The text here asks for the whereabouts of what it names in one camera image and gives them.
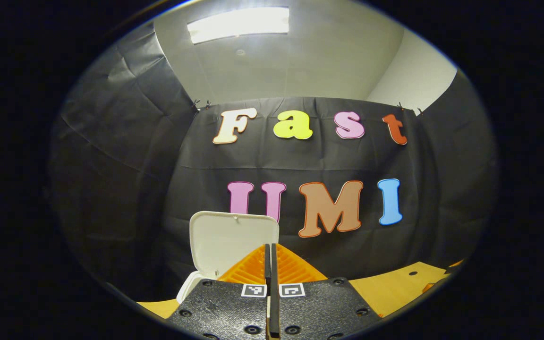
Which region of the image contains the white desktop garbage bin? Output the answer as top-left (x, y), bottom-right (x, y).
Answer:
top-left (176, 211), bottom-right (281, 305)

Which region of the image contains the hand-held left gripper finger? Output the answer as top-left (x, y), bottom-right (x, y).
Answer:
top-left (270, 243), bottom-right (383, 340)
top-left (166, 243), bottom-right (272, 340)

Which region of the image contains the ceiling light panel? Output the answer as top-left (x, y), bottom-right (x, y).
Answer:
top-left (187, 6), bottom-right (290, 44)

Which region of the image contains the black backdrop cloth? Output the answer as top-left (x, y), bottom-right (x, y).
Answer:
top-left (48, 21), bottom-right (499, 303)

